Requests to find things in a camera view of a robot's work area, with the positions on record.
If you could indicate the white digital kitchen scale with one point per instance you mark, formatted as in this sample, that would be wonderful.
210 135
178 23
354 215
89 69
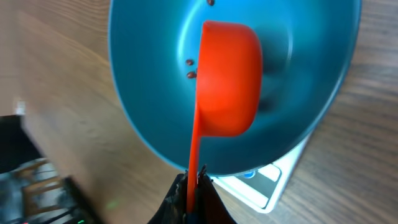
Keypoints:
261 189

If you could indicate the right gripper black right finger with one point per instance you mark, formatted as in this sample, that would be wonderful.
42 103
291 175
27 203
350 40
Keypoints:
210 208

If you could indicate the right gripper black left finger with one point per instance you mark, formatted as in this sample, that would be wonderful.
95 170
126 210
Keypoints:
172 210

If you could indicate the orange measuring scoop blue handle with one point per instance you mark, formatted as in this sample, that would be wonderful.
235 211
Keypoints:
228 88

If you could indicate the teal metal bowl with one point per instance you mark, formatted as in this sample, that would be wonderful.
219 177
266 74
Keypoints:
307 45

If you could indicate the red beans in bowl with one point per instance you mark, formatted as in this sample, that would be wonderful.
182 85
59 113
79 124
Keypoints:
193 74

